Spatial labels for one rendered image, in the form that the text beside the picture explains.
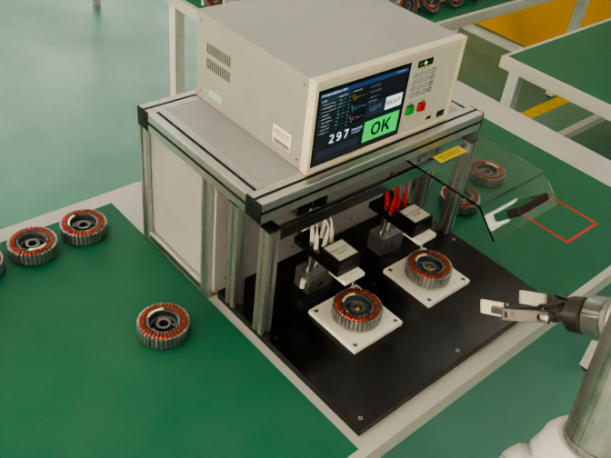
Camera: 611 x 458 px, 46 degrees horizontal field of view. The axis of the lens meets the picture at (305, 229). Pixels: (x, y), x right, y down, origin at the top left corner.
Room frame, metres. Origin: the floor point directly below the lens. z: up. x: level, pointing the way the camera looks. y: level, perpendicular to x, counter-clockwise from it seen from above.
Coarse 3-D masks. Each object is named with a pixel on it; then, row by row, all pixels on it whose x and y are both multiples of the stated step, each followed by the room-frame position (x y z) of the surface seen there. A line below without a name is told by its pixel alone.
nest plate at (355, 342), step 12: (348, 288) 1.23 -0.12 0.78; (312, 312) 1.14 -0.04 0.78; (324, 312) 1.14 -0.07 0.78; (384, 312) 1.17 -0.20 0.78; (324, 324) 1.11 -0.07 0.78; (336, 324) 1.11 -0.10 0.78; (384, 324) 1.13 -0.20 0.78; (396, 324) 1.13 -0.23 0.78; (336, 336) 1.08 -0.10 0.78; (348, 336) 1.08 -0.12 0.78; (360, 336) 1.08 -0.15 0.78; (372, 336) 1.09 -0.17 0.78; (348, 348) 1.05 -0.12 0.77; (360, 348) 1.05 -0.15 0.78
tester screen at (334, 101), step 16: (368, 80) 1.28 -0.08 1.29; (384, 80) 1.31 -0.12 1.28; (400, 80) 1.35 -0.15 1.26; (336, 96) 1.22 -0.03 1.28; (352, 96) 1.25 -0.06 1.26; (368, 96) 1.28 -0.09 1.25; (384, 96) 1.32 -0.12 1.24; (320, 112) 1.19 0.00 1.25; (336, 112) 1.22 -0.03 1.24; (352, 112) 1.25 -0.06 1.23; (384, 112) 1.32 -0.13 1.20; (320, 128) 1.19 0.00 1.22; (336, 128) 1.23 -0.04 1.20; (352, 128) 1.26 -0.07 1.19; (320, 144) 1.20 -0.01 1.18; (320, 160) 1.20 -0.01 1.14
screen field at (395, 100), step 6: (390, 96) 1.33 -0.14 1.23; (396, 96) 1.34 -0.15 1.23; (378, 102) 1.31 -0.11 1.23; (384, 102) 1.32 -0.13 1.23; (390, 102) 1.33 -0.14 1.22; (396, 102) 1.35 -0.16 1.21; (372, 108) 1.29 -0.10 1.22; (378, 108) 1.31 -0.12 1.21; (384, 108) 1.32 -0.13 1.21; (366, 114) 1.28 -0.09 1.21
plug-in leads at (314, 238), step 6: (324, 222) 1.26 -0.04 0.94; (306, 228) 1.25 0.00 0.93; (312, 228) 1.24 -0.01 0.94; (324, 228) 1.26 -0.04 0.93; (330, 228) 1.25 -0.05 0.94; (300, 234) 1.25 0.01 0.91; (306, 234) 1.25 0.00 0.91; (312, 234) 1.24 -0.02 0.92; (318, 234) 1.22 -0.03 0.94; (324, 234) 1.26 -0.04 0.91; (330, 234) 1.24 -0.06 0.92; (312, 240) 1.24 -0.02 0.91; (318, 240) 1.21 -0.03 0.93; (324, 240) 1.23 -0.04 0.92; (330, 240) 1.24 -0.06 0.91
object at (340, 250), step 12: (300, 240) 1.24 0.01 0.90; (336, 240) 1.23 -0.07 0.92; (312, 252) 1.21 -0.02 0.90; (324, 252) 1.19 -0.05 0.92; (336, 252) 1.19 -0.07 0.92; (348, 252) 1.19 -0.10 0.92; (324, 264) 1.18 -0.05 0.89; (336, 264) 1.16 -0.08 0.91; (348, 264) 1.17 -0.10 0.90; (336, 276) 1.15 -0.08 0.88; (348, 276) 1.16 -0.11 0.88; (360, 276) 1.17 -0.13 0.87
